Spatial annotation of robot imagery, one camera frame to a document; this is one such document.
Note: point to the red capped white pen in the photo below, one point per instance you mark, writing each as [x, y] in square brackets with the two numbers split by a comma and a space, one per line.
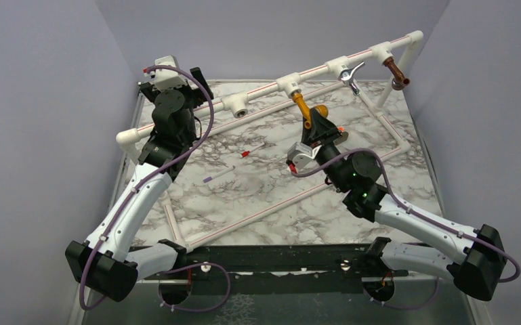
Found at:
[247, 152]

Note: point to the white PVC pipe frame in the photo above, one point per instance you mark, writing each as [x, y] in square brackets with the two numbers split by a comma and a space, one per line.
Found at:
[236, 103]

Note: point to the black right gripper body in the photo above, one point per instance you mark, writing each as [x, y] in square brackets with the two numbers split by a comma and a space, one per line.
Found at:
[326, 149]

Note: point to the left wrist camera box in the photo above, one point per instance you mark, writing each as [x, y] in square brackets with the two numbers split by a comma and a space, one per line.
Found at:
[164, 79]

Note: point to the brown water faucet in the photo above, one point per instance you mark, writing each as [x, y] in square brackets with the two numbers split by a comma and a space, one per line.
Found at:
[399, 80]

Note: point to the black faucet orange handle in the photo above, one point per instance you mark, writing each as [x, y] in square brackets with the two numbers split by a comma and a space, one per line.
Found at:
[343, 136]

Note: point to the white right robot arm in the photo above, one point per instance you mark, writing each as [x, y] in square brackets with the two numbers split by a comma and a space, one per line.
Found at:
[473, 258]

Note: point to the yellow water faucet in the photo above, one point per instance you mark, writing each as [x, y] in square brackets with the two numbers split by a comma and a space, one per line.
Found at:
[298, 99]

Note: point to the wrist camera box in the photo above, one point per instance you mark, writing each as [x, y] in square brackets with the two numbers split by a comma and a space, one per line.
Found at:
[299, 155]
[164, 79]

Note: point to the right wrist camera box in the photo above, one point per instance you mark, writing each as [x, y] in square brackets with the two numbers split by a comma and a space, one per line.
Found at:
[299, 155]

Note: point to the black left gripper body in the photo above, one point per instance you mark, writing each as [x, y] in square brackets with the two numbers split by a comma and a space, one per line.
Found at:
[201, 84]

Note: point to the chrome lever faucet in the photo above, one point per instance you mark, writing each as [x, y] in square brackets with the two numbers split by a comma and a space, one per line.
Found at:
[347, 77]

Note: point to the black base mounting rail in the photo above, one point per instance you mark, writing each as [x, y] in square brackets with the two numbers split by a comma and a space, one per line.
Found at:
[246, 270]

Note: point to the purple capped white pen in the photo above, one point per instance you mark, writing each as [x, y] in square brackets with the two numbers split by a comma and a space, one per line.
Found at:
[219, 174]

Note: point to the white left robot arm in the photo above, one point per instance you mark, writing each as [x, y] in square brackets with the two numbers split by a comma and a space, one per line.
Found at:
[139, 188]

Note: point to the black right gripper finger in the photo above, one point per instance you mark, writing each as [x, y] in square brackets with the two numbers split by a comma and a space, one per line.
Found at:
[321, 126]
[306, 137]

